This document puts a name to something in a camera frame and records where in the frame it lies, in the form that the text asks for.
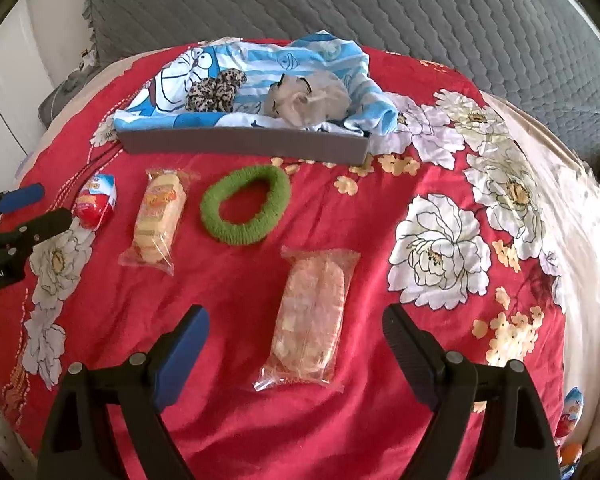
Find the grey bag on floor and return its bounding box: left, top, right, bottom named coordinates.
left=38, top=65, right=102, bottom=128

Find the grey shallow tray box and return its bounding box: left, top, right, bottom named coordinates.
left=117, top=127, right=370, bottom=166

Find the white wardrobe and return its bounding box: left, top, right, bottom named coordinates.
left=0, top=49, right=56, bottom=196

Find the green fuzzy scrunchie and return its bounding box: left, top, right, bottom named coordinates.
left=200, top=165, right=291, bottom=246

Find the beige sheer scrunchie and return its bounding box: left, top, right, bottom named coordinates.
left=261, top=70, right=351, bottom=128

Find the leopard print scrunchie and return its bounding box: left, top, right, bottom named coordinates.
left=185, top=68, right=247, bottom=113

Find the blue striped Doraemon cloth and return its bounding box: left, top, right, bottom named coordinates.
left=114, top=32, right=398, bottom=136

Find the pink packaged rice cracker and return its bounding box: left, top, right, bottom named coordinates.
left=253, top=247, right=360, bottom=391

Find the red floral quilt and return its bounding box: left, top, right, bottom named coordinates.
left=0, top=47, right=600, bottom=479

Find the red surprise egg toy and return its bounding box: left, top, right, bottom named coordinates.
left=73, top=174, right=117, bottom=231

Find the yellow packaged rice cracker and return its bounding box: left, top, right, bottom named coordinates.
left=118, top=168, right=199, bottom=275

